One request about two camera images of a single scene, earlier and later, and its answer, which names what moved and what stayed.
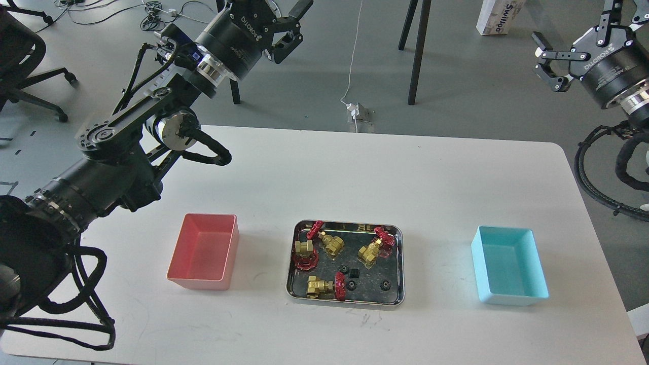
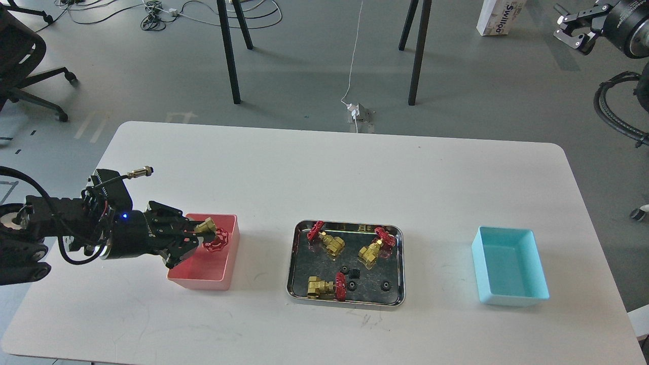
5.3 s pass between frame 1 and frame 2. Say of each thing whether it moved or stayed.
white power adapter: stayed
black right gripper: moved
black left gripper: moved
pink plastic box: stayed
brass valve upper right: stayed
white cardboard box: stayed
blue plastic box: stayed
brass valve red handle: moved
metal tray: stayed
